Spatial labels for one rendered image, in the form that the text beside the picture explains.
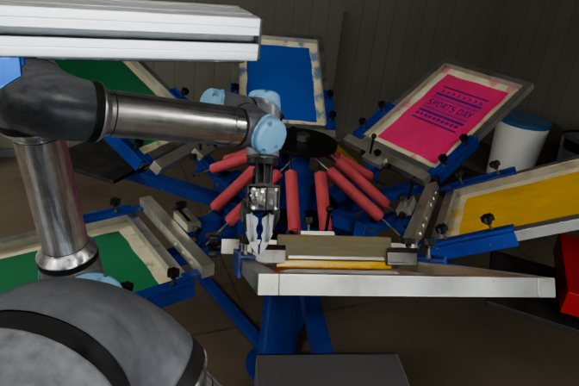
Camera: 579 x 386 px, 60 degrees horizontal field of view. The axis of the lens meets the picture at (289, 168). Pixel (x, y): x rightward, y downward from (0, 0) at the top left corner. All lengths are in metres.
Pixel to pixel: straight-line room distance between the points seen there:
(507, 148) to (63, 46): 5.40
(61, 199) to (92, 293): 0.67
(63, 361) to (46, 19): 0.31
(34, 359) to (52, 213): 0.73
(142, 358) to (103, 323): 0.04
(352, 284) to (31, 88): 0.62
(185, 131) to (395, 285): 0.47
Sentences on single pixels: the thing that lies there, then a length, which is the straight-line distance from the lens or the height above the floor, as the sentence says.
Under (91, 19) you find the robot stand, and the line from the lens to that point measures 0.51.
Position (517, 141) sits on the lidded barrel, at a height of 0.48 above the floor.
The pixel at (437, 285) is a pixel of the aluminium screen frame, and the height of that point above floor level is 1.54.
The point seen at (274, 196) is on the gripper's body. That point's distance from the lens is 1.09.
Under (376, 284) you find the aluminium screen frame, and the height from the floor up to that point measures 1.54.
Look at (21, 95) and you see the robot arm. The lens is 0.82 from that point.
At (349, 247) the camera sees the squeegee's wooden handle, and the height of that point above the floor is 1.27.
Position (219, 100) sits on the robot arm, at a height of 1.79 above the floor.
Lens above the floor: 2.10
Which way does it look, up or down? 24 degrees down
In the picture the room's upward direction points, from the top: 6 degrees clockwise
